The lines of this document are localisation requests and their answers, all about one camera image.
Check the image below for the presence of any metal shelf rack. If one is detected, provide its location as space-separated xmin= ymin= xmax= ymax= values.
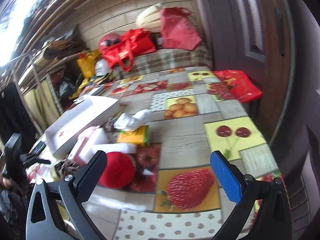
xmin=14 ymin=38 xmax=85 ymax=134

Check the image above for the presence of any red tote bag with handles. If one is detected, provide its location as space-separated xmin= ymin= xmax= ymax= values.
xmin=101 ymin=29 xmax=157 ymax=72

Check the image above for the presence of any red fabric bag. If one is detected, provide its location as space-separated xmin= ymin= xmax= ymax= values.
xmin=160 ymin=7 xmax=202 ymax=50

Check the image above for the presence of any plaid covered bench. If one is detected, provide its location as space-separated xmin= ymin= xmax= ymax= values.
xmin=112 ymin=44 xmax=213 ymax=80

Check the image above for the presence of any white shallow cardboard box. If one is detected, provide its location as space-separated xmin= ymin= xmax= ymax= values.
xmin=44 ymin=96 xmax=120 ymax=159

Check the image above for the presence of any red plush apple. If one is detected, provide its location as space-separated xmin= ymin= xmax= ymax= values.
xmin=99 ymin=152 xmax=136 ymax=189

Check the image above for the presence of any yellow shopping bag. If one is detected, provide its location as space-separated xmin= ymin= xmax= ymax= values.
xmin=77 ymin=49 xmax=100 ymax=78

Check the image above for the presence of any brown door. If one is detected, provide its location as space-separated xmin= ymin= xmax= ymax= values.
xmin=196 ymin=0 xmax=300 ymax=154

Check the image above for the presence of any fruit pattern tablecloth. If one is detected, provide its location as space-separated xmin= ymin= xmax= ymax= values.
xmin=84 ymin=67 xmax=281 ymax=239

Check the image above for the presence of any white helmet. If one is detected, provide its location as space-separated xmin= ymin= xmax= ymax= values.
xmin=95 ymin=58 xmax=112 ymax=76

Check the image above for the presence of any brown knotted scrunchie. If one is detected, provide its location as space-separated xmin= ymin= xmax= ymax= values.
xmin=54 ymin=159 xmax=80 ymax=178

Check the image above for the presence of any pink fluffy sponge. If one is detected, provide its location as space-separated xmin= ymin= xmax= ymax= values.
xmin=67 ymin=126 xmax=137 ymax=166

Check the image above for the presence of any black plastic bag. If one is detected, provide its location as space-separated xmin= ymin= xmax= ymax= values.
xmin=56 ymin=74 xmax=84 ymax=100

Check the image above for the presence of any yellow tissue pack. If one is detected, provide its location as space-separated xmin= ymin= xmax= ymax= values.
xmin=117 ymin=125 xmax=150 ymax=147

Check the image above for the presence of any pink helmet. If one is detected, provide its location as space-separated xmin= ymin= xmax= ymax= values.
xmin=98 ymin=33 xmax=121 ymax=54

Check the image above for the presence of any cream foam roll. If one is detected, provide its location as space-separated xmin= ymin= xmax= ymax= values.
xmin=136 ymin=3 xmax=164 ymax=33

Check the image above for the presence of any white crumpled cloth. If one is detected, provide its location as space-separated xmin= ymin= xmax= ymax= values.
xmin=113 ymin=109 xmax=151 ymax=132

